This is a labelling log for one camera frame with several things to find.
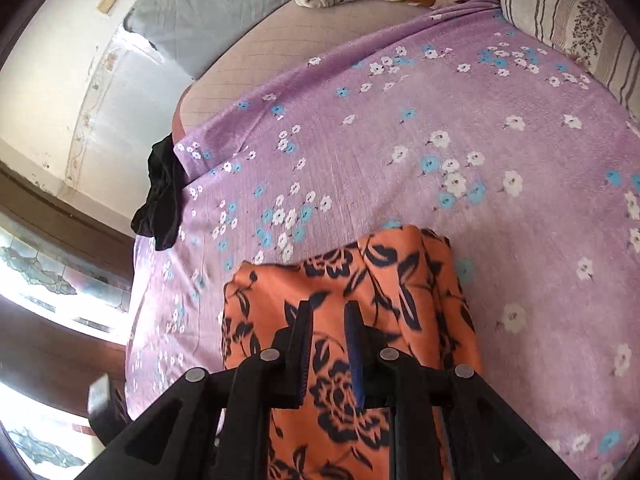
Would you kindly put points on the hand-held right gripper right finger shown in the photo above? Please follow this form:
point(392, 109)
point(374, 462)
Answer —
point(356, 360)

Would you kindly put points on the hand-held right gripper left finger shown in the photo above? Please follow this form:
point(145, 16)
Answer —
point(305, 345)

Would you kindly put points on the orange black floral garment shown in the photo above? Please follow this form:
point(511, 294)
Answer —
point(415, 300)

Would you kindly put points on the wooden stained glass door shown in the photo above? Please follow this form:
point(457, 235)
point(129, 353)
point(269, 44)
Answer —
point(45, 350)

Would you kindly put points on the black cloth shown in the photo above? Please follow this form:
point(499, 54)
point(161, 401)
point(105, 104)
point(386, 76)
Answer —
point(162, 200)

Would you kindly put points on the purple floral bedsheet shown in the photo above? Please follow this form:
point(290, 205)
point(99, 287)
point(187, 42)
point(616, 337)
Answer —
point(400, 135)

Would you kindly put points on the pink beige mattress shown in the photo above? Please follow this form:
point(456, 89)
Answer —
point(260, 60)

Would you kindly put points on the grey pillow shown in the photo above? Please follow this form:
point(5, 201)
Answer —
point(210, 10)

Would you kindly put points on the striped floral pillow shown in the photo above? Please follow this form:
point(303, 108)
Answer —
point(550, 5)

